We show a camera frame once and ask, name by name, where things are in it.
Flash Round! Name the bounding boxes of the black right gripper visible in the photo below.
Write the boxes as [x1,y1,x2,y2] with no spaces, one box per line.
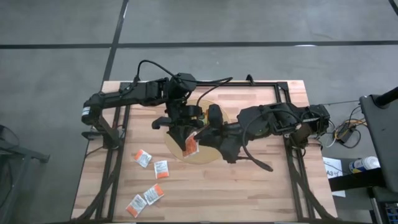
[193,104,241,164]

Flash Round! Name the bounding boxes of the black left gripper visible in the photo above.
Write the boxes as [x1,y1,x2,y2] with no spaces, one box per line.
[151,102,206,152]

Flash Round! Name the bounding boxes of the white orange Tazo tea packet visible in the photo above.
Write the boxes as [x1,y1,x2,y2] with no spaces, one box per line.
[143,183,165,206]
[126,194,148,218]
[154,160,170,180]
[134,149,153,169]
[182,131,200,158]

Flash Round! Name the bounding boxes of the round woven straw placemat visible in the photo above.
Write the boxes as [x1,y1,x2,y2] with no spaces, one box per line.
[164,99,231,165]

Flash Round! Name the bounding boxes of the white paper sheet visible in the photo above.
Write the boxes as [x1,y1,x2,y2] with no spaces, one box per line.
[322,156,346,198]

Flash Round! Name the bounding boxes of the grey metal stand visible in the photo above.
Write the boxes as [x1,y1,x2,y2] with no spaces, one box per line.
[0,124,50,224]

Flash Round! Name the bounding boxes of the white bottle blue yellow label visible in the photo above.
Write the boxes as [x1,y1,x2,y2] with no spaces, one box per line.
[348,156,381,174]

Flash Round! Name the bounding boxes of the black workstation desk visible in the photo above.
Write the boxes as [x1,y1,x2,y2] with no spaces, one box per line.
[328,86,398,224]

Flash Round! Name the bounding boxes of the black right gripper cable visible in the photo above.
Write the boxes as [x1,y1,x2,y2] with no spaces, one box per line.
[241,107,274,172]

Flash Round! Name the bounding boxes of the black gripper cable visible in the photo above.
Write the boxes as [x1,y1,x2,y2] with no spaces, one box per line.
[241,107,274,172]
[136,59,234,104]

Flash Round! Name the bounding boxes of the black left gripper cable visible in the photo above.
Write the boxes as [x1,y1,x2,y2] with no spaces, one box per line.
[136,59,234,104]

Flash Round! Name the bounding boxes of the black aluminium table frame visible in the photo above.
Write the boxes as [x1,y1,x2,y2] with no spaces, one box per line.
[93,74,330,223]

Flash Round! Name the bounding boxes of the orange yellow cable bundle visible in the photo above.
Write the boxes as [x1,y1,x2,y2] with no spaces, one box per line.
[310,101,368,149]

